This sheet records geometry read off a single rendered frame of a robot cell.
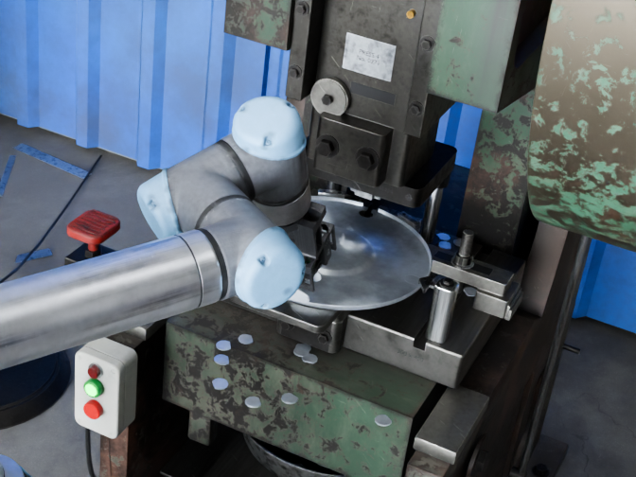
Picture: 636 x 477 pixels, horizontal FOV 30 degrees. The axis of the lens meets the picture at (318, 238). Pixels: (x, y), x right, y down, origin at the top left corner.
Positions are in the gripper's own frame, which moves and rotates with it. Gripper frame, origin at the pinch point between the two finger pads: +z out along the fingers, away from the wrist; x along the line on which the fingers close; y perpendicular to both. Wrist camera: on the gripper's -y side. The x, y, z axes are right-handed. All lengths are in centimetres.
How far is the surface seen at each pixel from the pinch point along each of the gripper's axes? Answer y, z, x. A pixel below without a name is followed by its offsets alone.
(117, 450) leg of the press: -22.7, 33.1, -17.1
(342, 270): 4.7, 5.2, 9.0
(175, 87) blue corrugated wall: -93, 107, 108
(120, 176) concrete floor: -106, 130, 90
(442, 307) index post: 19.0, 8.2, 10.3
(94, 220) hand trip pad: -32.3, 5.7, 4.1
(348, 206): -1.4, 13.1, 24.7
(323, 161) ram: -2.2, -3.5, 19.5
